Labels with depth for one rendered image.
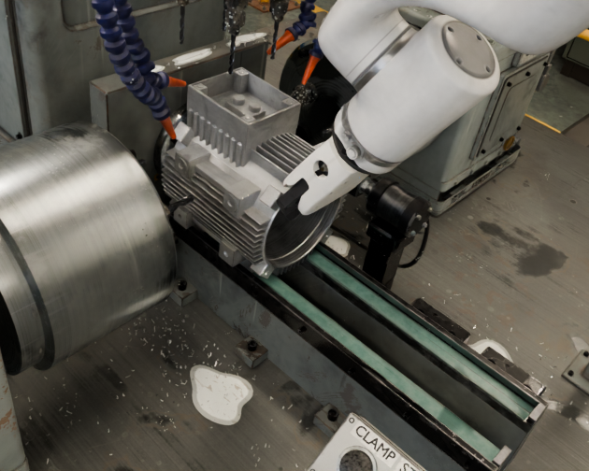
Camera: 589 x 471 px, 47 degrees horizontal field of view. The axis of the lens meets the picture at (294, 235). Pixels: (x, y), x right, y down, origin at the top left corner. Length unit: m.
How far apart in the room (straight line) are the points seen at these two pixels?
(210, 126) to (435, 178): 0.54
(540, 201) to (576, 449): 0.61
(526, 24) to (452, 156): 0.78
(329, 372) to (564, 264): 0.61
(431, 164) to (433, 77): 0.72
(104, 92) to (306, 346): 0.43
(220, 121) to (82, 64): 0.23
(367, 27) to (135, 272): 0.36
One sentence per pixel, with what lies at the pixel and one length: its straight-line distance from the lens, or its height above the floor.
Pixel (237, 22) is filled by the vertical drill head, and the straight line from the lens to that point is 0.84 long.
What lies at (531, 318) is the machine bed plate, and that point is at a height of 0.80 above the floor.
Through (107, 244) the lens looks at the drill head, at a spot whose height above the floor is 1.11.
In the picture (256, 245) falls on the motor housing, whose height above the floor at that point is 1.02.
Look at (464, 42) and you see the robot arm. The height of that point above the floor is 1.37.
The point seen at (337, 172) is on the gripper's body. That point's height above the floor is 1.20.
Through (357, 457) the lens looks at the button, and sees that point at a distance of 0.63.
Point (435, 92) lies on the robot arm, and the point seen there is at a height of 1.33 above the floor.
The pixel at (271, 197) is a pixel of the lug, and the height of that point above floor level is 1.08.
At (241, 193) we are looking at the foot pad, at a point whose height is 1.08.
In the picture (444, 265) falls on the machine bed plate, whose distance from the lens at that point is 1.26.
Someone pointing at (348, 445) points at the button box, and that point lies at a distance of 0.64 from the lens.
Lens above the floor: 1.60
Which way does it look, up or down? 40 degrees down
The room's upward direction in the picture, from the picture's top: 10 degrees clockwise
